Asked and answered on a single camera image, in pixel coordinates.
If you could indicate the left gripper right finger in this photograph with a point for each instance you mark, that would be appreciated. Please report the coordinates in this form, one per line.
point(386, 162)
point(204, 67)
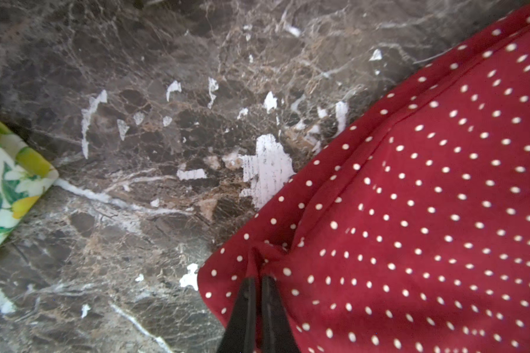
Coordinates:
point(277, 335)

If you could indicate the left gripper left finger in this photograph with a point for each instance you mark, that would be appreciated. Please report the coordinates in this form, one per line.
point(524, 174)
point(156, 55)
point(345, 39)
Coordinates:
point(240, 333)

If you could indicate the red polka dot skirt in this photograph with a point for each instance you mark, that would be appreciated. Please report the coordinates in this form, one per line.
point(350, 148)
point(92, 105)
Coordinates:
point(410, 231)

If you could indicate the green lemon print skirt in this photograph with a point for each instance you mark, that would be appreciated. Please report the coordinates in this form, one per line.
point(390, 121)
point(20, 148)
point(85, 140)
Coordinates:
point(25, 176)

